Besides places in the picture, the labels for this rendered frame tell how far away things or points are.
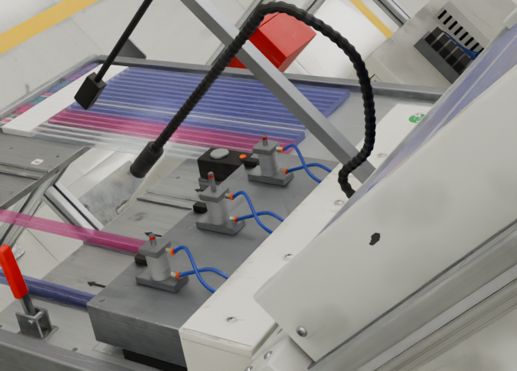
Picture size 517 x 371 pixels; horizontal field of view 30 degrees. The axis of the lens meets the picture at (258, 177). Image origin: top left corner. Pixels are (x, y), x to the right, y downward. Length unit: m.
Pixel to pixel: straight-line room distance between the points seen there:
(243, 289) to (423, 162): 0.35
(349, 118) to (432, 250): 0.77
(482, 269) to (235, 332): 0.33
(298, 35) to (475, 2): 0.94
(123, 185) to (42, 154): 1.10
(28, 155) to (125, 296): 0.54
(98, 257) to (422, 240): 0.61
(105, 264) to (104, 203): 1.34
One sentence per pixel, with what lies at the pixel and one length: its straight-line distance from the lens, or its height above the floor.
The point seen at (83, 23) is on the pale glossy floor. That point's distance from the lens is 2.86.
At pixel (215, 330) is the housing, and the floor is 1.27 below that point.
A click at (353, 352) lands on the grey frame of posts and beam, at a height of 1.46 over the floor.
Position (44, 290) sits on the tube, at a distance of 1.13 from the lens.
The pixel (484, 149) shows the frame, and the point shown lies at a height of 1.64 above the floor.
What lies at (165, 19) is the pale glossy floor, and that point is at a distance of 3.01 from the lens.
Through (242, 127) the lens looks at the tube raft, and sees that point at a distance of 1.39.
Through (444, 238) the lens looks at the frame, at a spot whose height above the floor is 1.57.
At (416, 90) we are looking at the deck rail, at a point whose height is 1.16.
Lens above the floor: 1.96
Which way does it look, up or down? 44 degrees down
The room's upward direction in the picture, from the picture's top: 44 degrees clockwise
